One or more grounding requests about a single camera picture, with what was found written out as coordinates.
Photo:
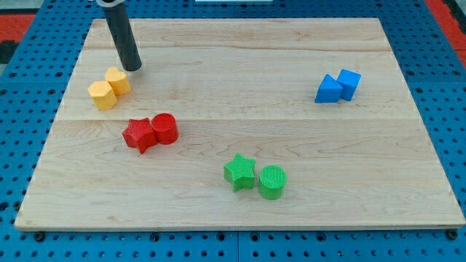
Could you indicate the blue triangle block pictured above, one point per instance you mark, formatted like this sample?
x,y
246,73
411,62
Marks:
x,y
329,90

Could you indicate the red cylinder block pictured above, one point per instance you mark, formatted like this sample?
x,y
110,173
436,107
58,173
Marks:
x,y
165,128

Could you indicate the yellow hexagon block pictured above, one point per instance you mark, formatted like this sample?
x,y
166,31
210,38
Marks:
x,y
102,95

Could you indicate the red star block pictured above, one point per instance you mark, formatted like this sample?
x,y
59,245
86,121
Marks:
x,y
139,134

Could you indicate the wooden board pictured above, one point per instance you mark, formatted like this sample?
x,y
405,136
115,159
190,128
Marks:
x,y
242,86

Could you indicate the blue cube block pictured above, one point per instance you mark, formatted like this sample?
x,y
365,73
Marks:
x,y
349,80

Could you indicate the green cylinder block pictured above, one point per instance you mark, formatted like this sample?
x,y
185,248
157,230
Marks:
x,y
272,180

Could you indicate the yellow heart block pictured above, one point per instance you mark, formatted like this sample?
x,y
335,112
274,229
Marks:
x,y
118,81

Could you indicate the green star block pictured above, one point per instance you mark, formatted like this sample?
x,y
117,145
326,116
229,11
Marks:
x,y
240,172

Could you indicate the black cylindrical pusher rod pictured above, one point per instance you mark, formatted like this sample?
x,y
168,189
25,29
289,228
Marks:
x,y
122,34

